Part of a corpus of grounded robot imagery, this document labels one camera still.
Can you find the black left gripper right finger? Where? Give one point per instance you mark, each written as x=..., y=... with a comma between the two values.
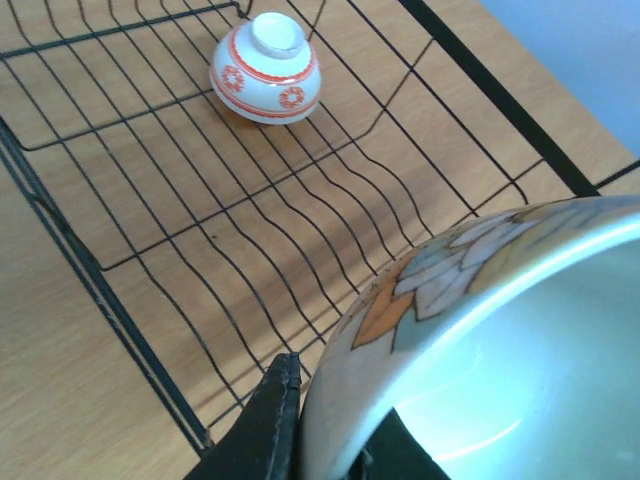
x=391, y=453

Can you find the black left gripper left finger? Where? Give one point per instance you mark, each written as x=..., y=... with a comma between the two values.
x=261, y=442

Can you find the beige leaf pattern bowl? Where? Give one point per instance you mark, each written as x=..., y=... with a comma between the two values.
x=508, y=346

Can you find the black wire dish rack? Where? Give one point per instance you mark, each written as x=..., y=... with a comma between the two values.
x=158, y=250

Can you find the orange floral white bowl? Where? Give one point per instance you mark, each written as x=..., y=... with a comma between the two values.
x=267, y=71

